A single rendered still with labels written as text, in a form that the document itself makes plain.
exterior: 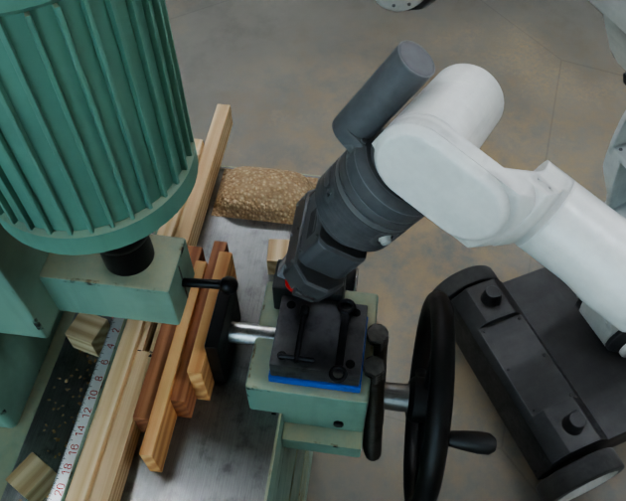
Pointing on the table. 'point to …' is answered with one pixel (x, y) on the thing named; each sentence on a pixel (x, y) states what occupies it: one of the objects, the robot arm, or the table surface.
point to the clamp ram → (230, 334)
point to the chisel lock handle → (213, 283)
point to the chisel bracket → (169, 269)
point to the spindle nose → (129, 257)
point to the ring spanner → (342, 341)
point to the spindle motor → (81, 121)
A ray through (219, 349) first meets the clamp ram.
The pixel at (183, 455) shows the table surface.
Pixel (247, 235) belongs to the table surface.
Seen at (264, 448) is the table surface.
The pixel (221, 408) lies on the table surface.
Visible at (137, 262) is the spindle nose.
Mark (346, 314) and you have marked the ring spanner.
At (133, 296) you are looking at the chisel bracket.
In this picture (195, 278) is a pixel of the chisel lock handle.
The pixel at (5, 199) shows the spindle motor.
